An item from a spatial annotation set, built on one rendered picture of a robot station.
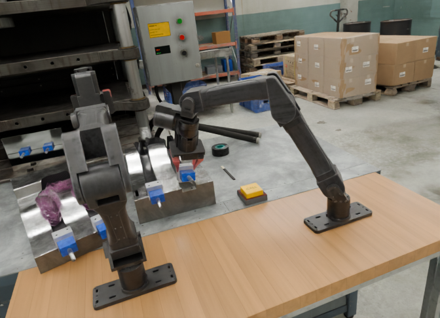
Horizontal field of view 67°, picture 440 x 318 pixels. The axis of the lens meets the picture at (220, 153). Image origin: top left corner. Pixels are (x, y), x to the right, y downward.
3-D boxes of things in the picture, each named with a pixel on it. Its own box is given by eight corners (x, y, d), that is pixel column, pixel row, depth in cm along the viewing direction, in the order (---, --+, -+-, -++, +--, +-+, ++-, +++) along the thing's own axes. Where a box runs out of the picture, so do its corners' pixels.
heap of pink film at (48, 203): (104, 207, 107) (98, 185, 104) (45, 229, 99) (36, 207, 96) (83, 180, 128) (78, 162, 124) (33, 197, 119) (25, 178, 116)
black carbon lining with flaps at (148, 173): (192, 182, 114) (188, 158, 110) (145, 194, 110) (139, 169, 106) (173, 149, 145) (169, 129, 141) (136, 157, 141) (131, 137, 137)
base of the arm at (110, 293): (85, 265, 79) (84, 285, 73) (166, 240, 85) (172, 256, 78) (93, 290, 82) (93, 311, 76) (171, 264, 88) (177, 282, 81)
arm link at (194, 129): (171, 137, 96) (172, 117, 92) (178, 126, 101) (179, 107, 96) (194, 142, 96) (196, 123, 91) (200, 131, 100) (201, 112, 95)
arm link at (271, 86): (175, 95, 88) (291, 74, 80) (184, 87, 96) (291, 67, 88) (186, 137, 92) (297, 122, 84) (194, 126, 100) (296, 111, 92)
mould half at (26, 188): (131, 233, 102) (123, 203, 98) (40, 274, 89) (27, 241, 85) (88, 180, 141) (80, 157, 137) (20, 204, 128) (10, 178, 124)
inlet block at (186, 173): (201, 190, 99) (200, 172, 98) (184, 192, 97) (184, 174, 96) (191, 178, 111) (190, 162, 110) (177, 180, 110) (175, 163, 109)
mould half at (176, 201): (216, 203, 113) (211, 168, 108) (139, 224, 106) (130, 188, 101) (184, 154, 157) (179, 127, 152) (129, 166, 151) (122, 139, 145)
